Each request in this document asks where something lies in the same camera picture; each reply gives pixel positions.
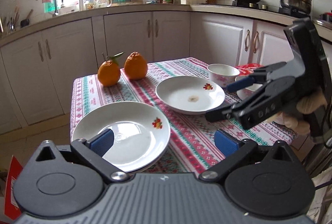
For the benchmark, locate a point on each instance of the orange with leaf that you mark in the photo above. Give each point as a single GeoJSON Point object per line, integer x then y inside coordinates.
{"type": "Point", "coordinates": [109, 71]}

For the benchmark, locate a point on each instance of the white plate with stain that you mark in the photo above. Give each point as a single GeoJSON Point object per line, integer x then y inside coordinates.
{"type": "Point", "coordinates": [190, 95]}

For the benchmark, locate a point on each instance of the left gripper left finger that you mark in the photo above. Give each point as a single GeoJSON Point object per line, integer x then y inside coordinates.
{"type": "Point", "coordinates": [90, 152]}

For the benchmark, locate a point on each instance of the white floral bowl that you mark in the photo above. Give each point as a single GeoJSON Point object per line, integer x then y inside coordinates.
{"type": "Point", "coordinates": [247, 92]}
{"type": "Point", "coordinates": [222, 75]}

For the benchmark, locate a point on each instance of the red drink carton box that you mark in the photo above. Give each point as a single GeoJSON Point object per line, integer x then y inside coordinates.
{"type": "Point", "coordinates": [248, 68]}

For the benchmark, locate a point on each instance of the bumpy orange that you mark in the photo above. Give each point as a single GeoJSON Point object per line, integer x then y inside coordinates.
{"type": "Point", "coordinates": [135, 66]}

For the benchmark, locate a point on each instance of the gloved right hand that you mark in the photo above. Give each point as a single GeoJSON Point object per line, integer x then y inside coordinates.
{"type": "Point", "coordinates": [305, 106]}

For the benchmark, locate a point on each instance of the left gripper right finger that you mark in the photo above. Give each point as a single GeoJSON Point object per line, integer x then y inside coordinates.
{"type": "Point", "coordinates": [236, 152]}

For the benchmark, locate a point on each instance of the white kitchen cabinets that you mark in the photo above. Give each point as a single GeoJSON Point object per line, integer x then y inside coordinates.
{"type": "Point", "coordinates": [42, 61]}

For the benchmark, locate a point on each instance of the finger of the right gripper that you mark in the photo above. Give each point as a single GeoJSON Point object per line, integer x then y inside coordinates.
{"type": "Point", "coordinates": [268, 100]}
{"type": "Point", "coordinates": [259, 76]}

